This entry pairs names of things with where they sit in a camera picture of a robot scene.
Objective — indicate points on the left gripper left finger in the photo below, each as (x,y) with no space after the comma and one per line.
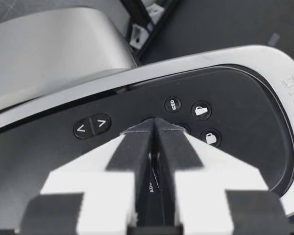
(100,181)

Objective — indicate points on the black and silver coffee machine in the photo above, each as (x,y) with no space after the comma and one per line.
(210,85)

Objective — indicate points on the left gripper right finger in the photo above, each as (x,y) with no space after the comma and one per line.
(210,181)

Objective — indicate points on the black frame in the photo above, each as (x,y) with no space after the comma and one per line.
(138,14)

